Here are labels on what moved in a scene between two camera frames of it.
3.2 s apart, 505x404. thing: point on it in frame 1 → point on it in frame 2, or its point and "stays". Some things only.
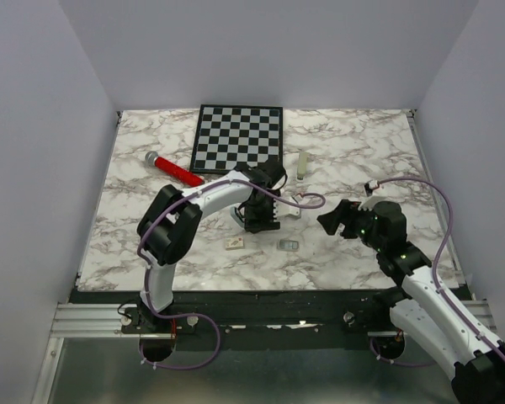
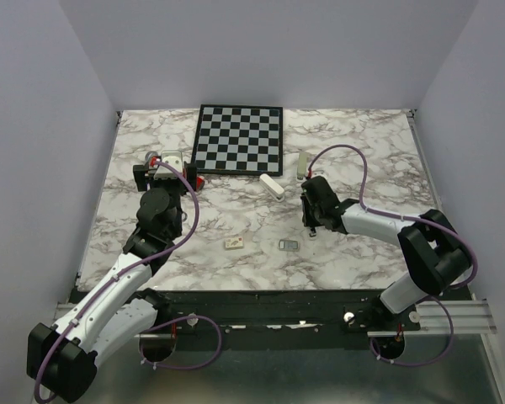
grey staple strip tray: (287, 244) stays
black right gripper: (347, 213) → (308, 219)
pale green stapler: (302, 165) stays
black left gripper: (253, 223) → (141, 180)
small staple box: (233, 243) stays
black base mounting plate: (336, 320) stays
